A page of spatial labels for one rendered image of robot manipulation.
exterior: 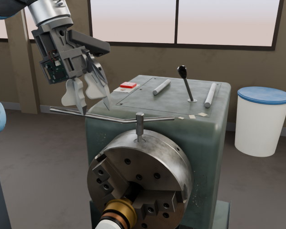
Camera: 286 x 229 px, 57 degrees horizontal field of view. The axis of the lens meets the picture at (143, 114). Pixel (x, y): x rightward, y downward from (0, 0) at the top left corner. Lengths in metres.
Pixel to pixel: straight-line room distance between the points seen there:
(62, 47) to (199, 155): 0.52
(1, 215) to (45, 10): 0.70
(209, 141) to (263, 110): 2.28
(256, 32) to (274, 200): 1.93
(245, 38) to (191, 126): 2.79
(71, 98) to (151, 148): 0.26
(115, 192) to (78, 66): 0.35
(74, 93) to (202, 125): 0.41
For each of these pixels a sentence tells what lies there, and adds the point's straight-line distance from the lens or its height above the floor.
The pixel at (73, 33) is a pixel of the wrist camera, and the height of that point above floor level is 1.54.
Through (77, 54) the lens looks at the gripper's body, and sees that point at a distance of 0.58.
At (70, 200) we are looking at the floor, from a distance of 2.56.
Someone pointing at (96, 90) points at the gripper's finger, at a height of 1.43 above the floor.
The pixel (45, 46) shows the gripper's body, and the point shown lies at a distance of 0.58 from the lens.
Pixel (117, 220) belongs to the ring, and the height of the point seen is 1.11.
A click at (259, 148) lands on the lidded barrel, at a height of 0.11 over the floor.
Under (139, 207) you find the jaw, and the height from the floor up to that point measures 1.11.
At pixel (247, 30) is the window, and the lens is 3.56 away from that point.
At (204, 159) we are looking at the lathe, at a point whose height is 1.15.
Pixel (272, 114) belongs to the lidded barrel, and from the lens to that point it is 3.13.
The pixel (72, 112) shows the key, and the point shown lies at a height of 1.34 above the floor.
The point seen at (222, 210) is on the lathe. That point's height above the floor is 0.54.
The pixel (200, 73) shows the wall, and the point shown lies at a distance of 3.64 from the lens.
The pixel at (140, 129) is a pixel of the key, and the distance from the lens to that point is 0.73.
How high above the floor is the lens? 1.59
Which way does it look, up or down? 22 degrees down
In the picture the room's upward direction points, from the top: straight up
